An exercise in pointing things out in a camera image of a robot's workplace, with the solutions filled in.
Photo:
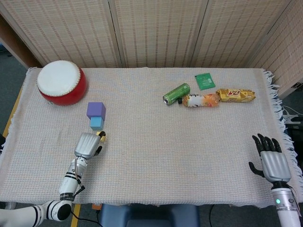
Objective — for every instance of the light blue cube block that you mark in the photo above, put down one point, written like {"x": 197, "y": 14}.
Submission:
{"x": 96, "y": 123}

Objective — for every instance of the small yellow foam cube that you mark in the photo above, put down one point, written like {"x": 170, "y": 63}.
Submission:
{"x": 103, "y": 139}

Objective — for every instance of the green drink can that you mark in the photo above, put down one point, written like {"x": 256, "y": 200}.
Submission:
{"x": 176, "y": 94}

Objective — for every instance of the red drum white skin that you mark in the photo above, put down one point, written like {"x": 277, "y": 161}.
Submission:
{"x": 61, "y": 82}

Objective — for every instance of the orange juice bottle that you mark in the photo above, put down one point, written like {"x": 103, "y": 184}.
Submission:
{"x": 201, "y": 100}

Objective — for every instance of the beige woven tablecloth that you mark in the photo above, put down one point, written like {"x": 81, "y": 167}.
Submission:
{"x": 165, "y": 153}

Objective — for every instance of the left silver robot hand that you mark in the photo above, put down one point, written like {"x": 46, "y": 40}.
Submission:
{"x": 86, "y": 145}

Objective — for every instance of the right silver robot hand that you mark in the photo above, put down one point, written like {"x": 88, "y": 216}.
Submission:
{"x": 275, "y": 164}

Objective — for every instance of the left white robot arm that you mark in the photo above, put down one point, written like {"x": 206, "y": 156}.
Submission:
{"x": 68, "y": 179}

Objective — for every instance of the green sachet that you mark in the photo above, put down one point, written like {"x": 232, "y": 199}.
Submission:
{"x": 205, "y": 81}

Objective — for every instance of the woven folding screen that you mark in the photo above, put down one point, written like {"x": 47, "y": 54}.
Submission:
{"x": 154, "y": 33}

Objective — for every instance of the large purple foam cube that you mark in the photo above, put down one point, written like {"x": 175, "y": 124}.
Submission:
{"x": 95, "y": 109}

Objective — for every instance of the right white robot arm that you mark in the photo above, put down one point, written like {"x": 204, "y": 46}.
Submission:
{"x": 287, "y": 208}

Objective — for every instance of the yellow biscuit pack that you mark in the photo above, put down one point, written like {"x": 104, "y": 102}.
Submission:
{"x": 236, "y": 95}

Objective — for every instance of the blue seat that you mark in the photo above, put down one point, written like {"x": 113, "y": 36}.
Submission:
{"x": 146, "y": 216}

